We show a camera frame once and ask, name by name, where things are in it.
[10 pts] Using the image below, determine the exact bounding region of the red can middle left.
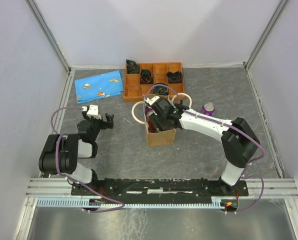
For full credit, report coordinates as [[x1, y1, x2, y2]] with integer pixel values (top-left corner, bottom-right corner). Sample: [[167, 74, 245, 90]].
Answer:
[[146, 115, 159, 133]]

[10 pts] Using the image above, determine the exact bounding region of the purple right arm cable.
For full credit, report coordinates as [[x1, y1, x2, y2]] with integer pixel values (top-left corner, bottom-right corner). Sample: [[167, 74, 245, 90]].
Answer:
[[143, 83, 267, 214]]

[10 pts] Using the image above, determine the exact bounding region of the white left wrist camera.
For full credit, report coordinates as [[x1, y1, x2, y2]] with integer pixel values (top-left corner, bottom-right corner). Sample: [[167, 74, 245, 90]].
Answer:
[[82, 104, 102, 119]]

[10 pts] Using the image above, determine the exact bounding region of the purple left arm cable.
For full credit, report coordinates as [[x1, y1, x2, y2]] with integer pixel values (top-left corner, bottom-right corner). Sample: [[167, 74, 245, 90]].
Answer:
[[50, 106, 126, 213]]

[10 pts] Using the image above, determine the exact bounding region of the dark rolled tie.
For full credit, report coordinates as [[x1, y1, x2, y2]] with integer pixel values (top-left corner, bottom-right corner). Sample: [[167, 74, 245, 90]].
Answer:
[[152, 82, 169, 96], [166, 71, 183, 84], [140, 69, 153, 85], [126, 59, 140, 74]]

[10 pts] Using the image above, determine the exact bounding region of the purple can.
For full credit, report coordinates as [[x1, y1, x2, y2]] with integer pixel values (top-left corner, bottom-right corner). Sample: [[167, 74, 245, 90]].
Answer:
[[145, 106, 154, 115], [201, 102, 216, 117]]

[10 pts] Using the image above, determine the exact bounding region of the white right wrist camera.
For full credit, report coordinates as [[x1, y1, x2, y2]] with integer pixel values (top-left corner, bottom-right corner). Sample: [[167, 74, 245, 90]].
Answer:
[[144, 96, 160, 107]]

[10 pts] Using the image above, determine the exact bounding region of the dark rolled tie middle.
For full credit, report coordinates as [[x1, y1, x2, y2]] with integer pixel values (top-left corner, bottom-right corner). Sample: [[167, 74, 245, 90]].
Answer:
[[140, 69, 153, 85]]

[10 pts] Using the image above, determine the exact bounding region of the purple can front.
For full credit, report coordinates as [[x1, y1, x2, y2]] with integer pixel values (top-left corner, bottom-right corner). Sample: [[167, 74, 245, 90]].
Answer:
[[201, 102, 216, 117]]

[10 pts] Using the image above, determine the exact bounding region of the dark rolled tie right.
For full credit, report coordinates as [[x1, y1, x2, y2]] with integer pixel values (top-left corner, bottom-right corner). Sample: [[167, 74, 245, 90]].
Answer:
[[166, 71, 183, 84]]

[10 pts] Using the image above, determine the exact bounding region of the orange wooden compartment tray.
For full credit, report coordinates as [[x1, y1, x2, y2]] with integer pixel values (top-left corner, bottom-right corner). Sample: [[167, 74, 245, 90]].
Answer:
[[123, 62, 185, 102]]

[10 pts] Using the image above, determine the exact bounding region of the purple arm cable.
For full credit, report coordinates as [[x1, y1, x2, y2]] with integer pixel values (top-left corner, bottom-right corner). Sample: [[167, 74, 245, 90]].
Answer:
[[50, 106, 126, 213], [143, 83, 267, 214]]

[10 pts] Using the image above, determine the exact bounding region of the purple can back left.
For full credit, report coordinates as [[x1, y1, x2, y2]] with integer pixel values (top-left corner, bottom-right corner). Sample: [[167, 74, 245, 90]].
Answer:
[[145, 106, 154, 115]]

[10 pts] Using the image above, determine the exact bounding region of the dark rolled tie bottom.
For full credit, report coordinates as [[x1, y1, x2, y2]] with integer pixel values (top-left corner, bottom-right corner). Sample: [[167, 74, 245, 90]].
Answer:
[[152, 82, 169, 96]]

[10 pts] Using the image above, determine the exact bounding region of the blue patterned folded cloth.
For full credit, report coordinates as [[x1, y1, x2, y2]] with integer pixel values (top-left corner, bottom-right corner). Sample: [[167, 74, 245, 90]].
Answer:
[[74, 70, 124, 104]]

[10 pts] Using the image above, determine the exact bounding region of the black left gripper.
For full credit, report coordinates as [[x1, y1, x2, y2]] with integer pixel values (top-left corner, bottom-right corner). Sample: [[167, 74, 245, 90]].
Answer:
[[82, 111, 114, 142]]

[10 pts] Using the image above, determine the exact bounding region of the dark rolled tie top left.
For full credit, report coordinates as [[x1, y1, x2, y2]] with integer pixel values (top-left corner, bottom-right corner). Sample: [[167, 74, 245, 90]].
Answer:
[[126, 59, 140, 74]]

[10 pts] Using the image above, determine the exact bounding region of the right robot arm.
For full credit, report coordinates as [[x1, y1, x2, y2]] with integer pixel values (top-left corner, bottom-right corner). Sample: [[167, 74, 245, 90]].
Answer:
[[144, 96, 263, 196]]

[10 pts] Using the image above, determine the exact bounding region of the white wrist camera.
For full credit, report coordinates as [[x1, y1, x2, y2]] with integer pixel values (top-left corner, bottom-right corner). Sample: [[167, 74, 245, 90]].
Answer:
[[82, 104, 102, 119], [144, 96, 160, 107]]

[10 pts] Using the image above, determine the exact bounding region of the light blue cable duct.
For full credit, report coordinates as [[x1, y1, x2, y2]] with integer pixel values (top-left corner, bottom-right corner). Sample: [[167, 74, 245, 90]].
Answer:
[[36, 197, 225, 210]]

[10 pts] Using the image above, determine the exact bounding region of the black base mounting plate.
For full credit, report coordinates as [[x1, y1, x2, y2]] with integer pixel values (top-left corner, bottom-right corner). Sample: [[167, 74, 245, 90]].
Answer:
[[70, 177, 250, 203]]

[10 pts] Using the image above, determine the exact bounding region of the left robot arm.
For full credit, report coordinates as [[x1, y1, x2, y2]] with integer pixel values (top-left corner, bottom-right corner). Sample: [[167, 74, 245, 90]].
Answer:
[[38, 112, 114, 195]]

